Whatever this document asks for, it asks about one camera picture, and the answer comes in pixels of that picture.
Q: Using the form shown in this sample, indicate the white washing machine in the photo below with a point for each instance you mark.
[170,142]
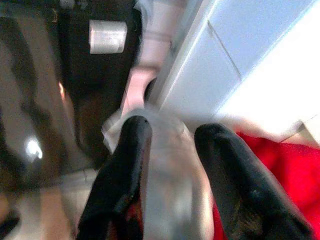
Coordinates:
[240,65]

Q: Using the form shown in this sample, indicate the pink plastic pipe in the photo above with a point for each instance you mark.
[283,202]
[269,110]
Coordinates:
[150,55]

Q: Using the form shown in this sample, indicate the white cylindrical roll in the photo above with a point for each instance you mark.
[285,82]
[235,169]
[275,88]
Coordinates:
[108,37]

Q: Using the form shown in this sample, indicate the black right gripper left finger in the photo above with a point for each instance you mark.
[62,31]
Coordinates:
[117,180]

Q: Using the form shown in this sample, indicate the red cloth garment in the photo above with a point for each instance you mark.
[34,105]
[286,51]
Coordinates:
[287,170]

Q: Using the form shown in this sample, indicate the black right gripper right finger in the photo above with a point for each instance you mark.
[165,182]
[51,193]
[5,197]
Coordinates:
[240,180]

